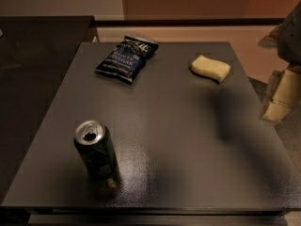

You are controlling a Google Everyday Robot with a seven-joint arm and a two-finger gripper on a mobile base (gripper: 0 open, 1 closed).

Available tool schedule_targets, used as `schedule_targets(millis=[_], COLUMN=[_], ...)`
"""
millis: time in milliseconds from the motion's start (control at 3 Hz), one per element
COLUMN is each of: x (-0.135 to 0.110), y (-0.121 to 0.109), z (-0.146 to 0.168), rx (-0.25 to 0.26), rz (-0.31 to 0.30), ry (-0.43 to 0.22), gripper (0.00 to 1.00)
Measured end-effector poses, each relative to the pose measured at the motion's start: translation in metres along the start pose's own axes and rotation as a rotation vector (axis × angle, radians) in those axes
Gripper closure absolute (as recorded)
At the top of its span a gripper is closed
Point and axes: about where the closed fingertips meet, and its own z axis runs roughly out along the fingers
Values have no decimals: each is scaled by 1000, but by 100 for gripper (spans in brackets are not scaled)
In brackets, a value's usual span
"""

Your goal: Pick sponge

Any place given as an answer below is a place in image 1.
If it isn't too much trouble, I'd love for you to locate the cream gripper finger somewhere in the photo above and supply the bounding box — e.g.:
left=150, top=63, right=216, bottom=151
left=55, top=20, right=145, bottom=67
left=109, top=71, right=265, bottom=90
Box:
left=261, top=67, right=301, bottom=122
left=262, top=70, right=282, bottom=110

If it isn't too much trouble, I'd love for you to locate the yellow sponge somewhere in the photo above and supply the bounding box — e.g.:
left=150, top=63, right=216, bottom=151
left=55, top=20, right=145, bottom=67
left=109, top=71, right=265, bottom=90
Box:
left=191, top=56, right=230, bottom=83

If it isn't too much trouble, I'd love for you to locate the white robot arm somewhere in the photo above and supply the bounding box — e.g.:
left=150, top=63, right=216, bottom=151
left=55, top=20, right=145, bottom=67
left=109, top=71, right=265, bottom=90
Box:
left=261, top=2, right=301, bottom=122

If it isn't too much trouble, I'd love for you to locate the blue vinegar chips bag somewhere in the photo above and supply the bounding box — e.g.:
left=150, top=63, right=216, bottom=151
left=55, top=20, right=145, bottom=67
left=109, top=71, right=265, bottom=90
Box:
left=96, top=36, right=159, bottom=84

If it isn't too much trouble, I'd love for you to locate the green soda can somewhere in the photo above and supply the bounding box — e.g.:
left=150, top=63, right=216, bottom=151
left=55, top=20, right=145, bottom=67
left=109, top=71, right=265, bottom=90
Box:
left=74, top=120, right=116, bottom=178

